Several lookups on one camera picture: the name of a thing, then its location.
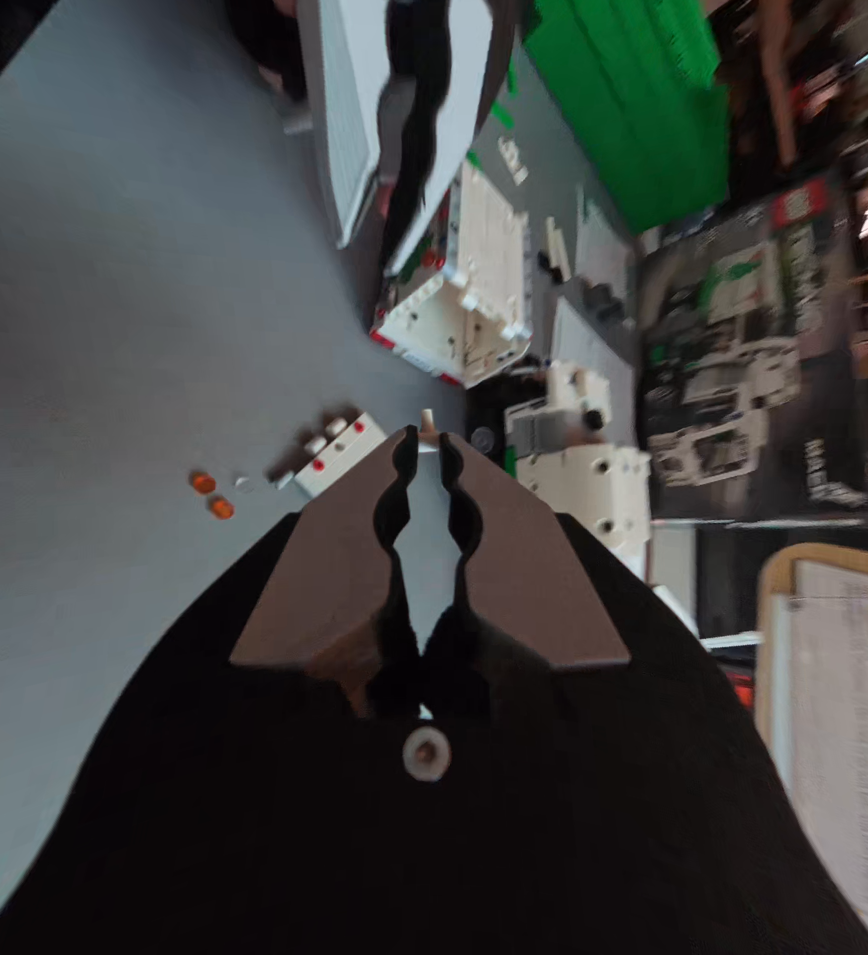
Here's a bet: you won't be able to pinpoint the dark grey lego pieces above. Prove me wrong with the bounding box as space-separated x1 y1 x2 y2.
581 278 626 323

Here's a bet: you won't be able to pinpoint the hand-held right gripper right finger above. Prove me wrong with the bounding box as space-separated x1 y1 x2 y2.
422 431 633 713

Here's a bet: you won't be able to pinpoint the white lego truck build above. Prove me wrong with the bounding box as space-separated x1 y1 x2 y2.
503 360 653 564

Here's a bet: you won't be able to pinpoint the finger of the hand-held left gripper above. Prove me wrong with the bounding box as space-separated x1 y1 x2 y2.
298 0 416 251
380 0 496 279

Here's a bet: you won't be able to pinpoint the dark lego set box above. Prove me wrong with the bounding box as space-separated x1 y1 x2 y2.
639 175 868 525

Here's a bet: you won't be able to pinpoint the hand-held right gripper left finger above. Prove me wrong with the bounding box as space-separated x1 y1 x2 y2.
230 425 421 716

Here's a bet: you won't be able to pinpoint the green plastic bin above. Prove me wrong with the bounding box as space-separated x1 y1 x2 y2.
519 0 733 236

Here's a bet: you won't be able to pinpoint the small white lego plate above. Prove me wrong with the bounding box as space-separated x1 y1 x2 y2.
544 216 574 285

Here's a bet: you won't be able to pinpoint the white lego brick red studs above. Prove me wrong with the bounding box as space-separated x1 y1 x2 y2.
266 406 390 499

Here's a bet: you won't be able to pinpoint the instruction sheet on stand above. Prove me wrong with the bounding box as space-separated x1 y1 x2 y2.
755 543 868 955

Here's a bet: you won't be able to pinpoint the long white lego assembly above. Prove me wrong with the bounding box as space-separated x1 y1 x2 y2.
369 159 537 390

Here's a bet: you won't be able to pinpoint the printed instruction sheet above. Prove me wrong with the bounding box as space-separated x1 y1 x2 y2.
770 560 868 949

